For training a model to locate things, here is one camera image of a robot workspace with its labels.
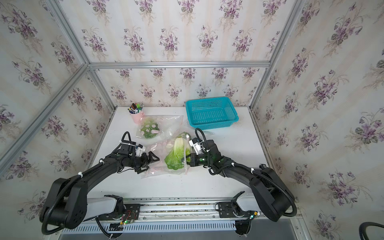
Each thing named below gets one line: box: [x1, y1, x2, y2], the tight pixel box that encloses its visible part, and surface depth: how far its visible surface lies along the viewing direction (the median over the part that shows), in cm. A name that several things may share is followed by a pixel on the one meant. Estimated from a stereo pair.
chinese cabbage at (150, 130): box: [140, 120, 160, 139], surface depth 97 cm
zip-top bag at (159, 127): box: [136, 115, 184, 140], surface depth 101 cm
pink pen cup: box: [129, 110, 145, 125], surface depth 107 cm
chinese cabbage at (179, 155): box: [164, 137, 191, 170], surface depth 80 cm
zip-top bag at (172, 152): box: [141, 132, 190, 179], surface depth 83 cm
